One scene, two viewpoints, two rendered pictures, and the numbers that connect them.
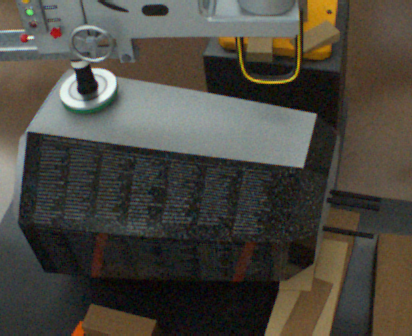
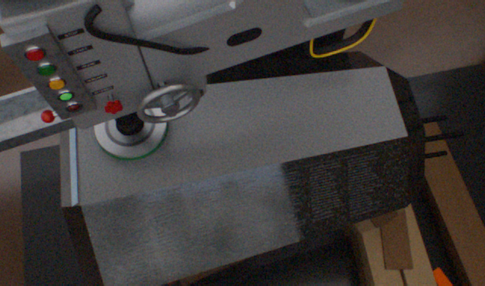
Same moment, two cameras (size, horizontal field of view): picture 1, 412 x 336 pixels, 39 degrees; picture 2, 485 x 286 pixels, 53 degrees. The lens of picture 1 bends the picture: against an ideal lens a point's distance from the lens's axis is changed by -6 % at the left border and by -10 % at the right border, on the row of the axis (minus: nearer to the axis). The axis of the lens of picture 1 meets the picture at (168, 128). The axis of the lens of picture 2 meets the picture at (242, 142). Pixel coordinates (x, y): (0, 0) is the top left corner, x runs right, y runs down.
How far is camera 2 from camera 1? 1.13 m
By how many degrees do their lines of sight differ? 30
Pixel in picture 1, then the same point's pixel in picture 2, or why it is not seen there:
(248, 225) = (363, 205)
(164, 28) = (252, 51)
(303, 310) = (392, 234)
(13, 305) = not seen: outside the picture
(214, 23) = (312, 27)
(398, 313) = (456, 195)
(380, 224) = not seen: hidden behind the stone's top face
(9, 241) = (49, 276)
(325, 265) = not seen: hidden behind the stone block
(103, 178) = (199, 217)
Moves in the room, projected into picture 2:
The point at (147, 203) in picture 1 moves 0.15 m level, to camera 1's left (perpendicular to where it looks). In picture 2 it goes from (256, 222) to (216, 251)
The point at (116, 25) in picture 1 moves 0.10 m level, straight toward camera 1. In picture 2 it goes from (191, 67) to (219, 97)
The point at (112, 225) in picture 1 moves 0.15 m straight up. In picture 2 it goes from (224, 256) to (222, 248)
